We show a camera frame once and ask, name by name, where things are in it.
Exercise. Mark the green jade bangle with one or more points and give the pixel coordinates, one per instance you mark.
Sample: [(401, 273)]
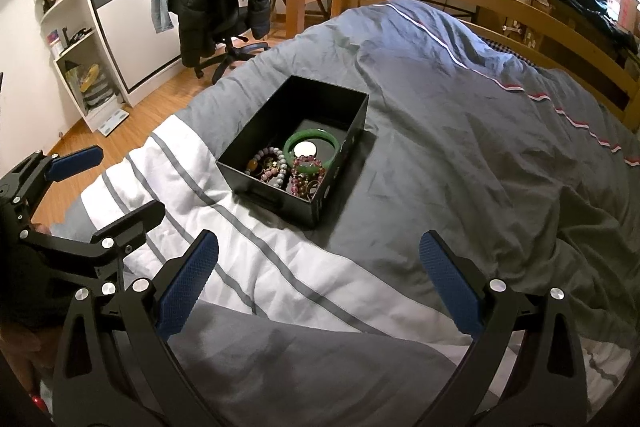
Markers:
[(292, 139)]

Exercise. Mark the white wardrobe black stripes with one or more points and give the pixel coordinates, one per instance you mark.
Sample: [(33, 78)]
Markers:
[(125, 32)]

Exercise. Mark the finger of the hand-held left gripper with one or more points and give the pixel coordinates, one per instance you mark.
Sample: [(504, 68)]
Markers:
[(140, 219), (75, 162)]

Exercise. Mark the black box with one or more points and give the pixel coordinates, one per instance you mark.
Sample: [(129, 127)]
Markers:
[(280, 207)]

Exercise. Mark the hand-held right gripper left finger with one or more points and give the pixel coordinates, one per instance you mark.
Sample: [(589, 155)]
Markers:
[(185, 287)]

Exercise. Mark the grey striped duvet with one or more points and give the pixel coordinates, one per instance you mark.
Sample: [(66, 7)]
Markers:
[(450, 157)]

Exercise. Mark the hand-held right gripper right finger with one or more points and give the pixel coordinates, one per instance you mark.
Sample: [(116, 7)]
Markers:
[(450, 282)]

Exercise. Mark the white round disc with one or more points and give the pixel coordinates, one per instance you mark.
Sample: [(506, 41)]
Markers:
[(305, 149)]

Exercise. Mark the black office chair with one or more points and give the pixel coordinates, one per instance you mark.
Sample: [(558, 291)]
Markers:
[(225, 57)]

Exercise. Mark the white bathroom scale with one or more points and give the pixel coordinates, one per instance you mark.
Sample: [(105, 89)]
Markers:
[(111, 121)]

